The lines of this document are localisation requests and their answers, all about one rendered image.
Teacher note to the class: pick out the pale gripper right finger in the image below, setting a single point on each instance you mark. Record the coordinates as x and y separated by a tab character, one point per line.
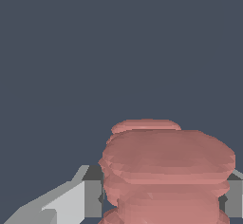
234	199

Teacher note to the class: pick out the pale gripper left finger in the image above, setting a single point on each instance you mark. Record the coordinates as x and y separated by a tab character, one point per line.
72	199

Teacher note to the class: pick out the pink lumpy object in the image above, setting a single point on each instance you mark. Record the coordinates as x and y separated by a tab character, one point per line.
167	167

